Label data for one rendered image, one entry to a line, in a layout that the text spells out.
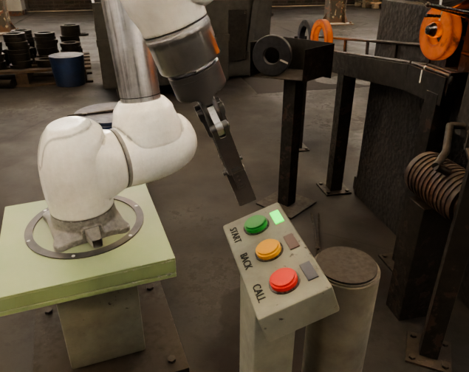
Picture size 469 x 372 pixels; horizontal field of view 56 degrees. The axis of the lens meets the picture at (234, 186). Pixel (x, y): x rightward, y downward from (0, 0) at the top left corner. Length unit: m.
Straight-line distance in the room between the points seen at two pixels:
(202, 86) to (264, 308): 0.31
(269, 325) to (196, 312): 0.86
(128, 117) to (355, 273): 0.63
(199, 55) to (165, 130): 0.53
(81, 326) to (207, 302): 0.44
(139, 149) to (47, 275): 0.35
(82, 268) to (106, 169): 0.23
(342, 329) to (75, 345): 0.73
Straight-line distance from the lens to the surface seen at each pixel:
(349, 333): 0.85
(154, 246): 1.06
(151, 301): 1.49
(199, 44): 0.58
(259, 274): 0.66
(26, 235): 1.19
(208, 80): 0.60
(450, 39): 1.46
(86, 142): 1.02
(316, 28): 2.35
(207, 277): 1.60
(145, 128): 1.07
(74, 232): 1.11
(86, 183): 1.04
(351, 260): 0.83
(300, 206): 2.02
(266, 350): 0.76
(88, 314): 1.22
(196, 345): 1.37
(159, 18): 0.57
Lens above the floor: 1.00
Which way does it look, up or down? 27 degrees down
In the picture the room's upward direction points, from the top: straight up
